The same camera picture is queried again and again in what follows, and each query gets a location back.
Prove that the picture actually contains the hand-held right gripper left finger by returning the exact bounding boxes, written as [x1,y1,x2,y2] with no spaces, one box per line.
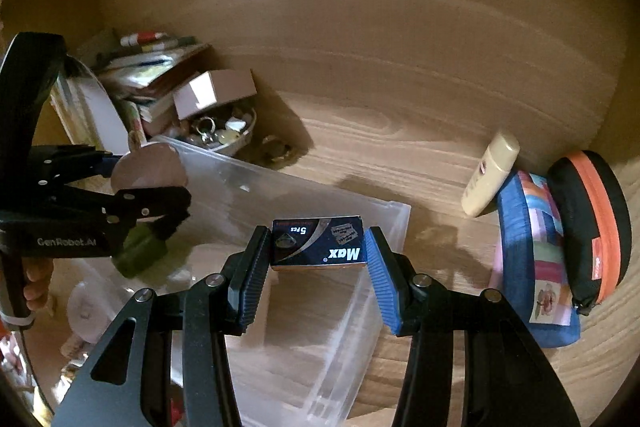
[50,224,273,427]

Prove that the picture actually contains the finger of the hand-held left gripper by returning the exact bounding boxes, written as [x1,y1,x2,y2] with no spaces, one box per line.
[31,146,122,188]
[50,186,193,239]

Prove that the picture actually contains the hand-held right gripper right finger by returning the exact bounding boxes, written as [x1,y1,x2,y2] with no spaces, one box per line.
[364,226,583,427]

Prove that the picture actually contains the round hand mirror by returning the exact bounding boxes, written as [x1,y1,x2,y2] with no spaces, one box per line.
[110,143,189,202]

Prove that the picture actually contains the dark small cardboard box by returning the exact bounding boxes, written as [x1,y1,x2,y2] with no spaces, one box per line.
[270,214,369,275]

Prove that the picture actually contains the clear plastic storage bin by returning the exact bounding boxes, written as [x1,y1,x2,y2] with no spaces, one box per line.
[65,134,412,423]

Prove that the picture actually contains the wooden desktop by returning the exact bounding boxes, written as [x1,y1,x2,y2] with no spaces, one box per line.
[45,87,626,427]

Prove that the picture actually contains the person's left hand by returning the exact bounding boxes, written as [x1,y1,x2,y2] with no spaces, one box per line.
[22,258,56,317]

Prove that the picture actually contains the teal green bottle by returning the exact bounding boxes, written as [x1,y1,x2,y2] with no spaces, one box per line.
[112,224,169,279]

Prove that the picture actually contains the bowl of trinkets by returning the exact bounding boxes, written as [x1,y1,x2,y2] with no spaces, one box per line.
[177,104,258,155]

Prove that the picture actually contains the stack of books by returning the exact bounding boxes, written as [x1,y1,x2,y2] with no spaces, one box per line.
[97,31,213,138]

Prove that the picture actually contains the white cardboard box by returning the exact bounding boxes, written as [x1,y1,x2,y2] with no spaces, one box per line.
[172,69,258,120]

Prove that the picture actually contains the small metal trinket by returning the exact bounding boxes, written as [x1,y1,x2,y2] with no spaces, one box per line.
[260,136,299,168]

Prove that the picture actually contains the blue patchwork pouch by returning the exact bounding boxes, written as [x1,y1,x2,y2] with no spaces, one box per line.
[489,169,582,349]

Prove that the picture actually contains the cream plastic bottle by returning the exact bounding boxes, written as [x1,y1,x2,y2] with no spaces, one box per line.
[461,132,521,217]

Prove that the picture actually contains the black case with orange zipper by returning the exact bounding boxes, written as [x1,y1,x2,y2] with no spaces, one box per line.
[547,150,632,317]

